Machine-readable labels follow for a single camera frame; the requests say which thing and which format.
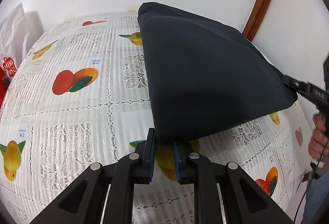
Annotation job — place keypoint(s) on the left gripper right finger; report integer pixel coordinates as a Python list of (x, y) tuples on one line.
[(223, 193)]

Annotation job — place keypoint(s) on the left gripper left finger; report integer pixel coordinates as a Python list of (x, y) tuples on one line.
[(104, 194)]

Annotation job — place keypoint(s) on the black long-sleeve sweatshirt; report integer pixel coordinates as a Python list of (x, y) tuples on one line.
[(204, 77)]

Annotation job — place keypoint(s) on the person right hand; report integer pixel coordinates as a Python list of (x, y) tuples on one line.
[(318, 145)]

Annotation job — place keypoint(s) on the blue jeans leg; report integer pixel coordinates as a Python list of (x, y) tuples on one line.
[(315, 196)]

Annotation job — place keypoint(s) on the fruit-print white tablecloth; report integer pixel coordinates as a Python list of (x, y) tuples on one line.
[(81, 96)]

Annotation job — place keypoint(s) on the red paper shopping bag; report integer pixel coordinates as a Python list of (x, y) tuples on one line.
[(4, 83)]

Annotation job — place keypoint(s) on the white plastic bag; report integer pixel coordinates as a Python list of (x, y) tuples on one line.
[(19, 32)]

